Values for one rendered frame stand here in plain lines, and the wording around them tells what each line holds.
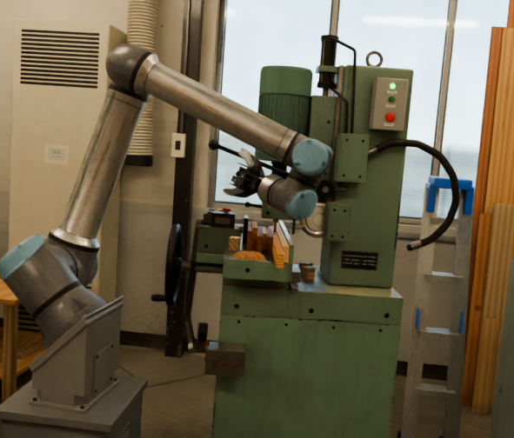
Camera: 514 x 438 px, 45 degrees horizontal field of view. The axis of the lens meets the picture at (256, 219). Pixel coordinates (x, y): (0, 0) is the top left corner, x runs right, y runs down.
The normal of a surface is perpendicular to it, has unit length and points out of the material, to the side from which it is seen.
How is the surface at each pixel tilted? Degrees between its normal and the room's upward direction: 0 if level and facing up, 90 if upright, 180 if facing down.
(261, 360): 90
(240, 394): 90
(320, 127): 90
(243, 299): 90
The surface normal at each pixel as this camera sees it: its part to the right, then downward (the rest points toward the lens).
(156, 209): -0.12, 0.11
